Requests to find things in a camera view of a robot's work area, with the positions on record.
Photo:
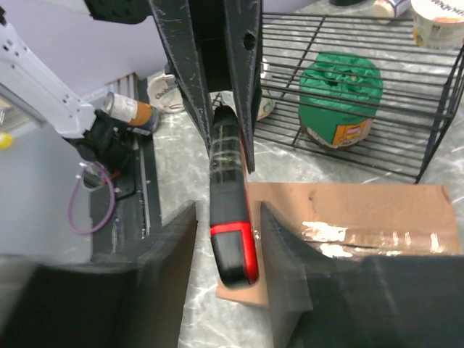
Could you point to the brown cardboard express box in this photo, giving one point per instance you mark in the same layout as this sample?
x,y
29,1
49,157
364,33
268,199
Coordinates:
x,y
347,220

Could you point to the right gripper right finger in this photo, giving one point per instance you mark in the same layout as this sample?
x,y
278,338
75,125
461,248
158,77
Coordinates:
x,y
318,301

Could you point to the orange labelled tin can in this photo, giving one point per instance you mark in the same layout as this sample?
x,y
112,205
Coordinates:
x,y
136,116

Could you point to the black wire rack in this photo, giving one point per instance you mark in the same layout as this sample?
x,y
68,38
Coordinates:
x,y
422,87

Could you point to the white chobani yogurt cup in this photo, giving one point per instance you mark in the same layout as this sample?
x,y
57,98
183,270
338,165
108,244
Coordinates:
x,y
164,94

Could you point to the green lidded jar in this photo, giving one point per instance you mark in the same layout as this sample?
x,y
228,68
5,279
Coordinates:
x,y
339,94

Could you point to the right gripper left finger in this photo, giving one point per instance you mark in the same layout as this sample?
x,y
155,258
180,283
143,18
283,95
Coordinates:
x,y
130,298

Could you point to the red black utility knife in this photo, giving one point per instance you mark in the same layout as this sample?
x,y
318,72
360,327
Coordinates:
x,y
231,233

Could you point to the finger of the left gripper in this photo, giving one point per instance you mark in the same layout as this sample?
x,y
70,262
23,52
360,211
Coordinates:
x,y
175,26
243,38

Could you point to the small purple yogurt cup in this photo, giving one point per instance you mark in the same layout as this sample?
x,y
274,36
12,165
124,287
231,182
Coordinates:
x,y
390,8

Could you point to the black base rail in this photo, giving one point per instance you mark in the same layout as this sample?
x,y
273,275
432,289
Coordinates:
x,y
137,206

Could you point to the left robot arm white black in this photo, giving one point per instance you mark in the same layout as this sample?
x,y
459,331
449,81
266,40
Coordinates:
x,y
210,46

